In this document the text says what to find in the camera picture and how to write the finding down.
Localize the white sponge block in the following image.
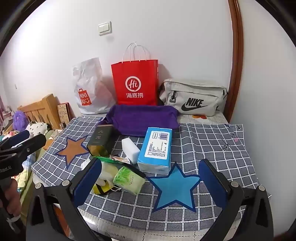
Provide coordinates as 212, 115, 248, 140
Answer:
121, 137, 141, 164

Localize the grey checked star blanket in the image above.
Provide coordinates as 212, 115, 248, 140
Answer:
31, 116, 272, 232

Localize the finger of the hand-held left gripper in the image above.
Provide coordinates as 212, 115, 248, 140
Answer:
0, 130, 31, 149
0, 134, 47, 163

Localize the grey waist bag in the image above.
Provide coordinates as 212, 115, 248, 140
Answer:
158, 78, 228, 117

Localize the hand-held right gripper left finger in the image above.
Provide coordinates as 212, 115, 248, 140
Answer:
26, 158, 103, 241

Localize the wooden headboard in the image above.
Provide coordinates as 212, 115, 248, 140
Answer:
18, 94, 60, 130

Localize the red paper bag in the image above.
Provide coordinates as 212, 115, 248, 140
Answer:
111, 42, 159, 106

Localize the fruit print sachet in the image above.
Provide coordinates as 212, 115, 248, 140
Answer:
110, 155, 131, 165

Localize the light green bed sheet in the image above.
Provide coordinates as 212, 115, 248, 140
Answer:
18, 151, 38, 198

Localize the brown wooden door frame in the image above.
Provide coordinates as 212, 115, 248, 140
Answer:
228, 0, 244, 123

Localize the white spotted pillow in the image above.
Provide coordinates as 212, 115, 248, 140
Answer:
25, 122, 49, 135

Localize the white printed bed sheet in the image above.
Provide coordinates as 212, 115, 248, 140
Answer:
178, 113, 229, 125

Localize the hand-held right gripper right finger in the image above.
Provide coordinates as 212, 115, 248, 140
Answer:
198, 159, 274, 241

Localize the wooden side table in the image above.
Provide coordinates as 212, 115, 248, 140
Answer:
43, 137, 56, 151

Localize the dark green tin box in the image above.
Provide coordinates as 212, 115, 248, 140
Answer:
87, 124, 114, 157

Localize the white plastic shopping bag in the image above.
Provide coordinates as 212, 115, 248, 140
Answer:
72, 57, 116, 115

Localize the brown patterned book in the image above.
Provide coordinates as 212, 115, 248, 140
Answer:
57, 103, 70, 124

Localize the blue and white carton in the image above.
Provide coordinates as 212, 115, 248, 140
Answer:
137, 127, 173, 175

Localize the purple plush toy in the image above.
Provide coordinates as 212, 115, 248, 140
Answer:
13, 111, 29, 131

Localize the purple towel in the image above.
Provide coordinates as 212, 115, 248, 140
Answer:
105, 105, 179, 137

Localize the white light switch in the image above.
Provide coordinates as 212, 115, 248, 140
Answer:
98, 22, 112, 36

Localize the small green tissue pack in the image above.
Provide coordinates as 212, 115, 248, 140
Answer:
113, 166, 146, 195

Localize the person's left hand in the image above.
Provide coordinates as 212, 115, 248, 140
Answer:
3, 179, 22, 217

